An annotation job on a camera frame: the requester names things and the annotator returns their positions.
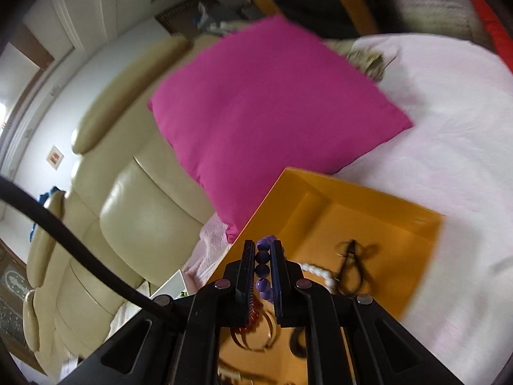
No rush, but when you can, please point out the white pink bed towel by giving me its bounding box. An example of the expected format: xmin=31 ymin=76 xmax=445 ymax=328
xmin=181 ymin=31 xmax=513 ymax=385

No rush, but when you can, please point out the white pearl bead necklace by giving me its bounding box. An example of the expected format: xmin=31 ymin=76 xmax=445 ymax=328
xmin=299 ymin=262 xmax=337 ymax=294

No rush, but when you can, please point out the magenta cushion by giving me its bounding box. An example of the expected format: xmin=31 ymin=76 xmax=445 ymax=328
xmin=148 ymin=16 xmax=412 ymax=241

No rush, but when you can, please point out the purple bead bracelet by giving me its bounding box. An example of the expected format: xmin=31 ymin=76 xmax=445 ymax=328
xmin=254 ymin=234 xmax=278 ymax=304

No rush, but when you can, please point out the beige patterned cloth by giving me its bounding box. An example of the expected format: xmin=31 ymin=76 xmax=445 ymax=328
xmin=324 ymin=39 xmax=397 ymax=82

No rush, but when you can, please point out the black cable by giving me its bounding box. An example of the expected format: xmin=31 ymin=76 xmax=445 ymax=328
xmin=0 ymin=175 xmax=170 ymax=320

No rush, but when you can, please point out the red cushion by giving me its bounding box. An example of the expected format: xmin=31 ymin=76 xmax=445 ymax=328
xmin=470 ymin=0 xmax=513 ymax=71

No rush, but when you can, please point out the gold hoop bangle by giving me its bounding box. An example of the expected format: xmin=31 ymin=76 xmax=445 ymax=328
xmin=230 ymin=309 xmax=280 ymax=353

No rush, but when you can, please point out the orange storage box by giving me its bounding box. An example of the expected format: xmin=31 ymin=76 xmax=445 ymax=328
xmin=219 ymin=169 xmax=456 ymax=384

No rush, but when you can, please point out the red bead bracelet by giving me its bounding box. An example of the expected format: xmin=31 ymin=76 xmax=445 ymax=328
xmin=233 ymin=294 xmax=264 ymax=336

